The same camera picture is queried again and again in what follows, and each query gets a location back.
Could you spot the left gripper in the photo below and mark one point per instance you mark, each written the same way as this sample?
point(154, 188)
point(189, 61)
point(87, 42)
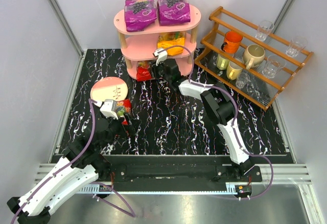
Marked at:
point(125, 120)

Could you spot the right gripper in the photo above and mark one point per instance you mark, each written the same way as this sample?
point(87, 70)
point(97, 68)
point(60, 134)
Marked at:
point(158, 69)

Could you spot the red candy bag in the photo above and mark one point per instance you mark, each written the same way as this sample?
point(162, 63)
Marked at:
point(143, 72)
point(123, 107)

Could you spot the orange candy bag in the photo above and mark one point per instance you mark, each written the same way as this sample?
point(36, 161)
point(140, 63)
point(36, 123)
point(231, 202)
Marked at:
point(166, 40)

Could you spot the purple candy bag back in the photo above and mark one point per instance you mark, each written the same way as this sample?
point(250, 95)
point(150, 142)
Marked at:
point(138, 14)

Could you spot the purple candy bag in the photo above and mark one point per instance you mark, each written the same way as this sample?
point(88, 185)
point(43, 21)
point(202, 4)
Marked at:
point(171, 12)
point(138, 14)

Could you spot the purple candy bag front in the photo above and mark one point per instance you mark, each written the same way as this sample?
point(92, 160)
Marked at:
point(171, 12)

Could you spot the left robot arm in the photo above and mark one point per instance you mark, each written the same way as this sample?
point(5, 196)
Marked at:
point(80, 165)

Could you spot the pink three-tier shelf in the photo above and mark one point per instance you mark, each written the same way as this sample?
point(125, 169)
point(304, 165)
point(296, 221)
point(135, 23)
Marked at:
point(140, 46)

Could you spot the clear glass middle shelf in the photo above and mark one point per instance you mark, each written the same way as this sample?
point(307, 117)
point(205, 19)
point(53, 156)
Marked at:
point(273, 65)

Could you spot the pink round plate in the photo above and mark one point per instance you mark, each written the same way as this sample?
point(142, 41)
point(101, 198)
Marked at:
point(109, 88)

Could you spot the green-yellow mug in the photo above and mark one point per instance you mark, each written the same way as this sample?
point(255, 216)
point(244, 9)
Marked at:
point(222, 62)

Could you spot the cream yellow mug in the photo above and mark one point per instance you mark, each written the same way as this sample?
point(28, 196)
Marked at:
point(233, 71)

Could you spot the orange mug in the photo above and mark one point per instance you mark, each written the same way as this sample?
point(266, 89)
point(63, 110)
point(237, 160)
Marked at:
point(231, 43)

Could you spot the small clear glass bottom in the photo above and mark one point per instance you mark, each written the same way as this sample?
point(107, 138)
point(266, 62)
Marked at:
point(242, 80)

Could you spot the beige round mug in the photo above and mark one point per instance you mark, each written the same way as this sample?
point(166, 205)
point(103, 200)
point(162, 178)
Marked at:
point(253, 56)

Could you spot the wooden cup rack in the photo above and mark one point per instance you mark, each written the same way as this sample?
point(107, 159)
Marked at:
point(260, 90)

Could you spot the clear glass top left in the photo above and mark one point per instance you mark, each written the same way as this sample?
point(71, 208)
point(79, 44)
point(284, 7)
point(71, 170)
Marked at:
point(265, 27)

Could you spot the clear glass top right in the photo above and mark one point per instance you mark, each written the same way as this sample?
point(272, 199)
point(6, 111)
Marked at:
point(296, 45)

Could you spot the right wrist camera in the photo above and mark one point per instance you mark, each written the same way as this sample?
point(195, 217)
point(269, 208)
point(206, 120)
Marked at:
point(161, 54)

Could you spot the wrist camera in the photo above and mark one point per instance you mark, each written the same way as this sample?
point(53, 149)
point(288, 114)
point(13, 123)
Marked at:
point(161, 54)
point(108, 108)

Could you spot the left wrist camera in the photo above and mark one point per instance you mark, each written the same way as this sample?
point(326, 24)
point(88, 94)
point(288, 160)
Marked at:
point(108, 108)

